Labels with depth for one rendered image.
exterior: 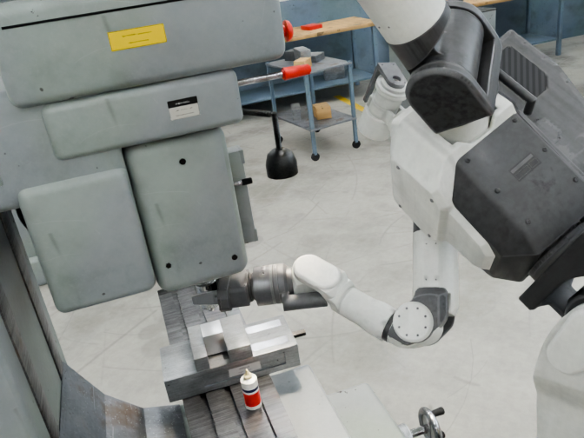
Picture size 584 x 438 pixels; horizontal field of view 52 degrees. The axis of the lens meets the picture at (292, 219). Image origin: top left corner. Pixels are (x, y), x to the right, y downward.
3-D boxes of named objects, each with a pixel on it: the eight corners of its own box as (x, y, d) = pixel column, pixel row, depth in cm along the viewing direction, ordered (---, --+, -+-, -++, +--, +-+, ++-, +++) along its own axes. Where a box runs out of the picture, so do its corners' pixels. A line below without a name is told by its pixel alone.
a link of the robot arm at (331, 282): (304, 248, 130) (355, 275, 123) (308, 271, 137) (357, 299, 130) (286, 268, 127) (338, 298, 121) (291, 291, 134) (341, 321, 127)
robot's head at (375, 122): (405, 142, 113) (374, 113, 116) (427, 101, 105) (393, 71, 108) (381, 153, 109) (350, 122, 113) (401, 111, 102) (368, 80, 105)
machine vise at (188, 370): (286, 334, 171) (281, 301, 166) (301, 365, 158) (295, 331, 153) (164, 368, 164) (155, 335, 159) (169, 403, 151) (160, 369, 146)
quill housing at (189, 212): (231, 235, 141) (205, 102, 127) (253, 275, 123) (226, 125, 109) (150, 255, 136) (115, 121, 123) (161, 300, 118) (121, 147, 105)
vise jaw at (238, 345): (242, 324, 166) (239, 313, 164) (253, 356, 152) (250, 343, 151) (221, 330, 164) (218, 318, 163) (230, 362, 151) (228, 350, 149)
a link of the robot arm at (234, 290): (221, 258, 136) (272, 252, 135) (228, 294, 140) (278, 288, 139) (214, 288, 125) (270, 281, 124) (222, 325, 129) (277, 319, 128)
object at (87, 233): (147, 241, 137) (118, 132, 126) (158, 291, 116) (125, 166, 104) (62, 262, 133) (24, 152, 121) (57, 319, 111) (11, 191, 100)
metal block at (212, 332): (222, 337, 160) (219, 319, 158) (227, 350, 155) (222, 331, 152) (203, 342, 159) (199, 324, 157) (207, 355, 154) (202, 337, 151)
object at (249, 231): (254, 233, 133) (238, 144, 124) (258, 241, 130) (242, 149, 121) (236, 238, 132) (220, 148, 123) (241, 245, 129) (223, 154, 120)
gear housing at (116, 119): (219, 97, 130) (210, 50, 125) (246, 123, 108) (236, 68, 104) (60, 129, 122) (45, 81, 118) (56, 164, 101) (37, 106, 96)
